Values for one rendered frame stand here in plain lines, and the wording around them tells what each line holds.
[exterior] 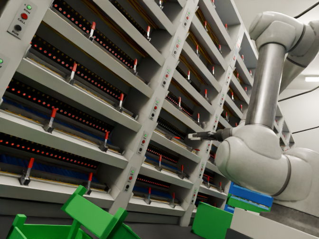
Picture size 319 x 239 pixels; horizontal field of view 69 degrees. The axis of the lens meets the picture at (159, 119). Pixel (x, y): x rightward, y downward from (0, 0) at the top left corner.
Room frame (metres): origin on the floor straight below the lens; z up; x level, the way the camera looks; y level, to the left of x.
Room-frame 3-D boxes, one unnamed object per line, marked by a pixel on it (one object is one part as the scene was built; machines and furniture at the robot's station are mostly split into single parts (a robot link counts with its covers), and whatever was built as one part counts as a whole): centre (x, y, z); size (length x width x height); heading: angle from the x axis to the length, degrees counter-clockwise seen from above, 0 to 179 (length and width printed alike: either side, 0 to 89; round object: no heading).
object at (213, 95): (1.79, -0.34, 0.85); 0.20 x 0.09 x 1.71; 49
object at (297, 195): (0.82, -0.55, 0.44); 0.18 x 0.16 x 0.22; 93
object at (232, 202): (1.69, -0.83, 0.28); 0.30 x 0.20 x 0.08; 50
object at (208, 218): (1.59, -0.59, 0.10); 0.30 x 0.08 x 0.20; 67
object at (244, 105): (2.31, -0.80, 0.85); 0.20 x 0.09 x 1.71; 49
